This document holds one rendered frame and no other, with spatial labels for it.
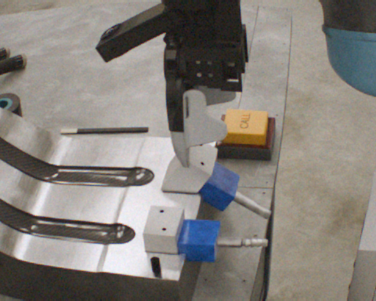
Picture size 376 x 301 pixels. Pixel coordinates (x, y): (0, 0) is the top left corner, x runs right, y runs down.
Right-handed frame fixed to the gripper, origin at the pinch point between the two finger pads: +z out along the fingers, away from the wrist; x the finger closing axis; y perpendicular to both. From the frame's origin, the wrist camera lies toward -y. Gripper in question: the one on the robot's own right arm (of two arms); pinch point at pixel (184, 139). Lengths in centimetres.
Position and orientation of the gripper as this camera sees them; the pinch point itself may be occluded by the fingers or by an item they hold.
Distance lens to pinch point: 98.1
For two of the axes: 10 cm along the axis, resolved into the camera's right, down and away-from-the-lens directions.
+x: 1.7, -5.7, 8.0
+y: 9.8, 0.5, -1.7
